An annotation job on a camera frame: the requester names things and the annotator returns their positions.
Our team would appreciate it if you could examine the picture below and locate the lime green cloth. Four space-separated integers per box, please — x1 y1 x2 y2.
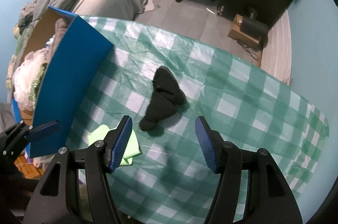
86 125 141 166

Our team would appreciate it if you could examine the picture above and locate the black sock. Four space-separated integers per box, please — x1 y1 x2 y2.
139 66 187 131

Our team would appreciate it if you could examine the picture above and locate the green patterned cloth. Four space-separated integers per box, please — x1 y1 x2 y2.
28 63 47 108

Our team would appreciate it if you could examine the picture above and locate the white mesh bath pouf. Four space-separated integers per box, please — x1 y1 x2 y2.
12 48 49 111

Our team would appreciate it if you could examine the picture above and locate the grey brown towel mitt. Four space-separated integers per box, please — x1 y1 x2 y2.
48 18 71 61

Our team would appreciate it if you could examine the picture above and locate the green checkered tablecloth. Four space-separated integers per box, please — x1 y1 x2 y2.
64 15 330 224

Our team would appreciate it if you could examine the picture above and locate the blue cardboard box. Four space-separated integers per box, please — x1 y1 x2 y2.
23 6 114 158

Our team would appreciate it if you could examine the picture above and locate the small cardboard box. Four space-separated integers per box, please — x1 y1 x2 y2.
228 14 259 49

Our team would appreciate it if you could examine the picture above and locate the black cylinder device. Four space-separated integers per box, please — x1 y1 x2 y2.
241 8 269 42

